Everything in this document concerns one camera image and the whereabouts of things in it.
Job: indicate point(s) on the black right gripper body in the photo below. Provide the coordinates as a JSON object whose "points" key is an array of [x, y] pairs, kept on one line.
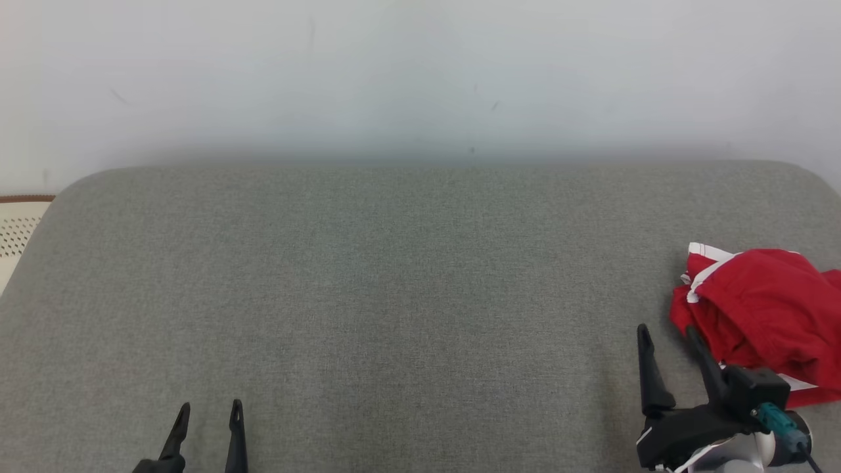
{"points": [[690, 433]]}

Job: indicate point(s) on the grey fabric sofa cushion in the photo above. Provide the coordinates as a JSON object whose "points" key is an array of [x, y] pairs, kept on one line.
{"points": [[394, 295]]}

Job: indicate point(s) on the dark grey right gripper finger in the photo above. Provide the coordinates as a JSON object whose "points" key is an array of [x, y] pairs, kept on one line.
{"points": [[709, 368], [652, 374]]}

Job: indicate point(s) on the white and grey right arm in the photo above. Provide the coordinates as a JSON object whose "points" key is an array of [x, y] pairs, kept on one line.
{"points": [[742, 456]]}

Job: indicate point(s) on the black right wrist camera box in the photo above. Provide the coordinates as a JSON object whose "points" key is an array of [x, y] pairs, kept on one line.
{"points": [[755, 391]]}

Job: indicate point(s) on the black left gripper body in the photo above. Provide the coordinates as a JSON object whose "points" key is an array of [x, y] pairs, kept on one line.
{"points": [[159, 466]]}

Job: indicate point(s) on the red and white jersey shirt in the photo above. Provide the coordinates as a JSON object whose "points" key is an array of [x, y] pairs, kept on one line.
{"points": [[702, 250]]}

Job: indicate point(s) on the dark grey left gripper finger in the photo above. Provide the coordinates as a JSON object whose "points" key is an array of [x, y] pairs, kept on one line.
{"points": [[236, 440], [176, 433]]}

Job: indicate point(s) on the cream perforated laundry basket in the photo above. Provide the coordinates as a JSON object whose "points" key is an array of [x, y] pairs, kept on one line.
{"points": [[16, 226]]}

